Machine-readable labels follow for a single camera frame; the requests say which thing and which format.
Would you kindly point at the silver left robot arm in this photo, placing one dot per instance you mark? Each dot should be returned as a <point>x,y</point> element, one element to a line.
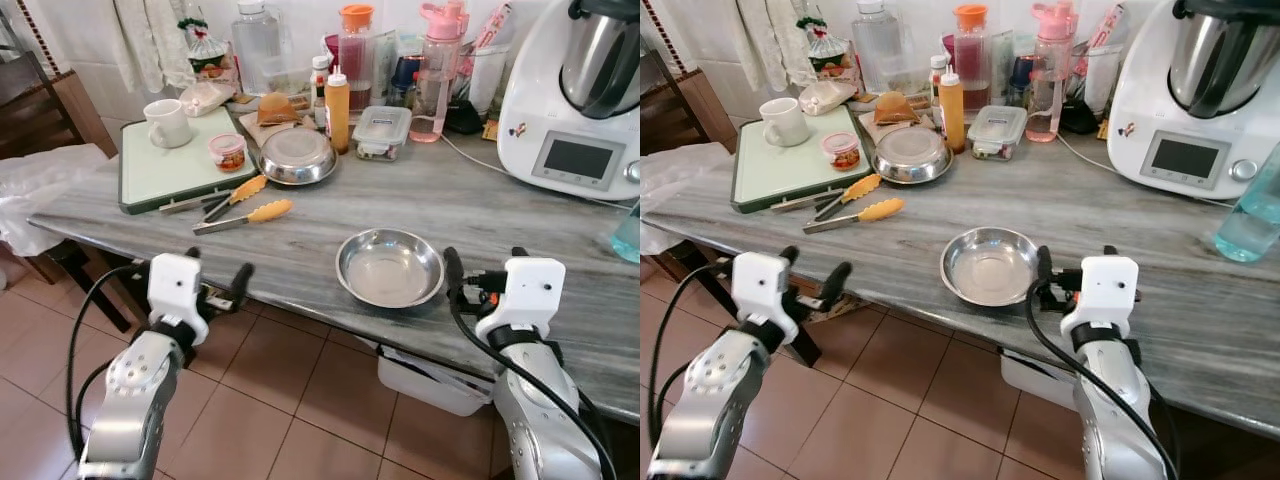
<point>715,400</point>
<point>135,400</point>

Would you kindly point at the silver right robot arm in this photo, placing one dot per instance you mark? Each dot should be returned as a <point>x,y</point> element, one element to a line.
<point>535,440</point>
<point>1105,420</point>

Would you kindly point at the empty steel bowl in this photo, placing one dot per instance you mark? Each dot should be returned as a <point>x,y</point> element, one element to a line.
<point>390,268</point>
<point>990,266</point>

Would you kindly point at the steel tongs yellow tips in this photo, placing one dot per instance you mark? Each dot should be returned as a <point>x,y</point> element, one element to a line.
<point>268,211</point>
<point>880,209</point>

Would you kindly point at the green cutting board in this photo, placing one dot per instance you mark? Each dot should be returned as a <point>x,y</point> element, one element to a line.
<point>785,175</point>
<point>170,175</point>

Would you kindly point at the black tongs yellow tips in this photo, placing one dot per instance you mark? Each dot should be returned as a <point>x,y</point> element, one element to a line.
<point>860,186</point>
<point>246,188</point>

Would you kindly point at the white plastic bin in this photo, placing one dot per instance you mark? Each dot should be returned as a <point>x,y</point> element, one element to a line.
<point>430,385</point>
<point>1035,380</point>

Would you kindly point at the small tub red lid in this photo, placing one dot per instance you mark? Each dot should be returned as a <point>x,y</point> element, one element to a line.
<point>841,151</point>
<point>228,152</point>

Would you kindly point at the clear blue water bottle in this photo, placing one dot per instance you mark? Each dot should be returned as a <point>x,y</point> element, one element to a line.
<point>629,238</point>
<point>1250,220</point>

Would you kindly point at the white ceramic mug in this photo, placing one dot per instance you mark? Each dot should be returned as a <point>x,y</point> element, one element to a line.
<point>168,125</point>
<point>783,123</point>

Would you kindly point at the white plastic bag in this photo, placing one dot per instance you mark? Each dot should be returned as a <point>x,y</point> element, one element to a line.
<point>675,180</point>
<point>40,190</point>

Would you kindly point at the small black object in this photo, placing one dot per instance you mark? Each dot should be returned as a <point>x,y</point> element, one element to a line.
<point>1078,118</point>
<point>465,118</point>

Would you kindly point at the covered steel bowl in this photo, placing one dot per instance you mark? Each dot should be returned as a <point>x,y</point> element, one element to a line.
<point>911,153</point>
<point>297,155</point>

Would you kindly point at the clear lidded food container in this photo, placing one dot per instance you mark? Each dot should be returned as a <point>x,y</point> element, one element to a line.
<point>996,131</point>
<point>381,132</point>

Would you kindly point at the white kitchen cooking machine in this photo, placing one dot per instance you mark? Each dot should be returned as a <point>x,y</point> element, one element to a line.
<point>545,110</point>
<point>1150,110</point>

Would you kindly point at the white food bag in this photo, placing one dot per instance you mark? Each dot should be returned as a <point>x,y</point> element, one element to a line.
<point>207,97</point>
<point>827,96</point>

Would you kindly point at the brown bread packet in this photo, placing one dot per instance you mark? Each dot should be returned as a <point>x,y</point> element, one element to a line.
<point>895,107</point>
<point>277,108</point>

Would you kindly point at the orange sauce squeeze bottle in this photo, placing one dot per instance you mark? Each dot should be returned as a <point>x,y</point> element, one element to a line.
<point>951,114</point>
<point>337,115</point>

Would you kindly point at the pink water bottle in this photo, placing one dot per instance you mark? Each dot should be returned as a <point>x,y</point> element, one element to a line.
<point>1052,80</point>
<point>438,80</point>

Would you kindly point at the dark blue cup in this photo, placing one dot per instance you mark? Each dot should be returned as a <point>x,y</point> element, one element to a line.
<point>404,80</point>
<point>1024,80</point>

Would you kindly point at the dark wooden chair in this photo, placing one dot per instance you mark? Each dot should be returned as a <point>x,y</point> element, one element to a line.
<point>25,110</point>
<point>660,105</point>

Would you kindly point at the ribbon tied gift packet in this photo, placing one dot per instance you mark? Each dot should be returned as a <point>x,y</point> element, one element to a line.
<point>826,50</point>
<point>207,52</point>

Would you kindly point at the white hanging cloth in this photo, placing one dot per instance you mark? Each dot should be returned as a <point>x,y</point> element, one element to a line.
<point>770,40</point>
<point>150,40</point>

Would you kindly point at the large clear plastic bottle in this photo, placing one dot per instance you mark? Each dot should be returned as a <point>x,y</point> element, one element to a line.
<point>877,45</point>
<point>256,45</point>

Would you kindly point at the orange lid jug red liquid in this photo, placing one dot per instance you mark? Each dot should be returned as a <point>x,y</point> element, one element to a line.
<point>970,60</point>
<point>356,60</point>

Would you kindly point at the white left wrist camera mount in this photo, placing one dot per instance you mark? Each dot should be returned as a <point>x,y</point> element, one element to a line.
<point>760,285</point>
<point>175,285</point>

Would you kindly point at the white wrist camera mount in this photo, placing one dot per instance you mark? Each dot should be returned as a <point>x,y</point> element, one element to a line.
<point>175,285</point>
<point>530,290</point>
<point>760,285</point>
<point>1108,290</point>

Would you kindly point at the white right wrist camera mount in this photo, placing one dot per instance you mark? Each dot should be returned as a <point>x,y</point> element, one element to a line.
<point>530,290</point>
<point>1108,290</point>

